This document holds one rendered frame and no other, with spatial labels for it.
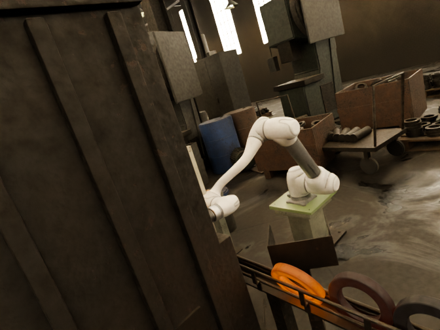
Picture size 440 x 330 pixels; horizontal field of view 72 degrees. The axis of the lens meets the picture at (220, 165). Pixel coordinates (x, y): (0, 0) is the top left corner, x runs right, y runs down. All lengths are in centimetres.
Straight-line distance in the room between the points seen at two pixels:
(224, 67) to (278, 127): 463
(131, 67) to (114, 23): 12
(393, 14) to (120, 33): 1256
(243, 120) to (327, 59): 249
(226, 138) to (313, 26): 267
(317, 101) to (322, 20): 147
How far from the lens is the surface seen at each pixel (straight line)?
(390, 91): 496
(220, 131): 493
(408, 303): 97
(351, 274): 101
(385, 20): 1331
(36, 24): 88
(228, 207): 173
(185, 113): 548
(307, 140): 379
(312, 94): 649
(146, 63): 99
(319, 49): 682
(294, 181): 234
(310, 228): 246
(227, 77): 639
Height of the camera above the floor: 140
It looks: 14 degrees down
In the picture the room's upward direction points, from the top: 18 degrees counter-clockwise
